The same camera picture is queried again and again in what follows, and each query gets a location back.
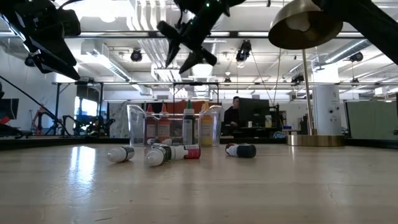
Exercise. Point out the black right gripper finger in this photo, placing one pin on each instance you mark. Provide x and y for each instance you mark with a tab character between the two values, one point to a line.
172	53
191	62

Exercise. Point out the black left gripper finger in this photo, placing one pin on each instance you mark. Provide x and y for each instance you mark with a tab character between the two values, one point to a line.
56	49
56	67

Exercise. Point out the large orange yellow-tipped bottle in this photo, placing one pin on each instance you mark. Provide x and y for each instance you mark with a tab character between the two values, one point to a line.
209	105

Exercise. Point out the large yellow-banded orange bottle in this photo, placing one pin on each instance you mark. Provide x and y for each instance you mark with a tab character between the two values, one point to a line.
205	130

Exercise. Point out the large orange-capped dye bottle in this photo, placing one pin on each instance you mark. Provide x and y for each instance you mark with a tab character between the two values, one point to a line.
164	127

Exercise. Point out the large red-capped dye bottle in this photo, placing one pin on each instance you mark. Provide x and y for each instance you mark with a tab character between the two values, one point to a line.
151	127

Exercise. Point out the small dark blue dye bottle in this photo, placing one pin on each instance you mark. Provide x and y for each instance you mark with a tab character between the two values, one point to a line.
242	150

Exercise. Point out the small black-banded dye bottle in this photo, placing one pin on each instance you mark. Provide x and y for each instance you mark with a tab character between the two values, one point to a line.
121	154

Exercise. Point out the black ceiling spotlight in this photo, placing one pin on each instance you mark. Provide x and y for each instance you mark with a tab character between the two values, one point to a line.
136	55
243	51
356	57
28	61

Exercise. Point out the red desk lamp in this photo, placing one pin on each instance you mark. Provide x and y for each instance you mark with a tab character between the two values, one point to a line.
39	110

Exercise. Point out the black background robot rig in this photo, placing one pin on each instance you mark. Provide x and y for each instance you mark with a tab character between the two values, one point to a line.
90	124

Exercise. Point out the person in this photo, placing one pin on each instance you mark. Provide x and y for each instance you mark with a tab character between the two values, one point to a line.
231	118

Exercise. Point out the black computer monitor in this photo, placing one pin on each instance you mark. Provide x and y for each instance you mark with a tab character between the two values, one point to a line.
253	109

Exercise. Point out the clear plastic bin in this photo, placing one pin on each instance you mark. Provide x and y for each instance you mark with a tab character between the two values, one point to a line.
136	124

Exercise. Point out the white patterned panel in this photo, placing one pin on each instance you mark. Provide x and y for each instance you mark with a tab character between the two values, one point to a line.
118	119

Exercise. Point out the white bottle red cap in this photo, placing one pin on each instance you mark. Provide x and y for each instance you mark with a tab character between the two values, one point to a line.
161	155

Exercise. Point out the yellow-white container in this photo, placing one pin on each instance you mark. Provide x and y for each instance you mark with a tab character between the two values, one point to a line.
268	121

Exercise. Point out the brass dome lamp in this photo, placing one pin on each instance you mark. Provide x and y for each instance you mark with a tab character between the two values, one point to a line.
304	31

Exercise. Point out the white cylindrical tank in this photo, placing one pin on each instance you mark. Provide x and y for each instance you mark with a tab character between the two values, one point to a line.
326	109

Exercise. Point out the grey-green partition panel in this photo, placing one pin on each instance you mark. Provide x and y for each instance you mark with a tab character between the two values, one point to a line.
370	119

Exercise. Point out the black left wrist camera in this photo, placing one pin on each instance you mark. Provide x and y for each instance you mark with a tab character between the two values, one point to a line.
69	22

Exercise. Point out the dark wall monitor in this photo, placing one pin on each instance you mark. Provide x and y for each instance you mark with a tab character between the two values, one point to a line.
8	109

